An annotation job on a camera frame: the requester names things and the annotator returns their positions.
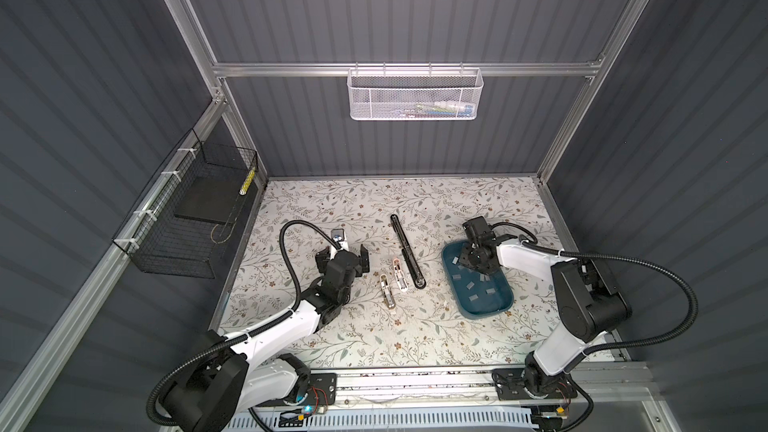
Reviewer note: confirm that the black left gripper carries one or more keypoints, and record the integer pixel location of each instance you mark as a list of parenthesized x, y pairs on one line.
[(363, 265)]

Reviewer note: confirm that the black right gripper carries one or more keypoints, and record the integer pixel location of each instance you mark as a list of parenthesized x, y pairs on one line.
[(464, 259)]

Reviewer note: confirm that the black long stapler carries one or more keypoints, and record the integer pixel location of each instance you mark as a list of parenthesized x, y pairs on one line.
[(416, 274)]

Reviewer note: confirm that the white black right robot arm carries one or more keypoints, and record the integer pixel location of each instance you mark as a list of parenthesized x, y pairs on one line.
[(588, 299)]

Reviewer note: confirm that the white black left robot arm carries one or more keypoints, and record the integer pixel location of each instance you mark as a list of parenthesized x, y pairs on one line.
[(256, 346)]

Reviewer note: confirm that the teal plastic tray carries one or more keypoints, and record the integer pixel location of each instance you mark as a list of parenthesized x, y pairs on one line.
[(477, 295)]

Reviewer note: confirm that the yellow marker pen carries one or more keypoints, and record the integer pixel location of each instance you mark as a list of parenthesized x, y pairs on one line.
[(247, 182)]

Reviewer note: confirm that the black foam pad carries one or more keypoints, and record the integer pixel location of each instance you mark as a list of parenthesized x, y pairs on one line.
[(210, 200)]

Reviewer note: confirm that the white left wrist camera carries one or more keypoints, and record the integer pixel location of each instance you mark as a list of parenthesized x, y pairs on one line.
[(338, 235)]

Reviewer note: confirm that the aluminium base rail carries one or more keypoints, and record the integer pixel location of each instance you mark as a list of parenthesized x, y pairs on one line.
[(414, 384)]

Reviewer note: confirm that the black wire basket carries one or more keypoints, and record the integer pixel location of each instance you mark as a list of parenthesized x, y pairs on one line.
[(157, 242)]

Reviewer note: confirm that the white wire mesh basket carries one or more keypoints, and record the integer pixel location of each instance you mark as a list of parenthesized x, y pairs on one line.
[(414, 94)]

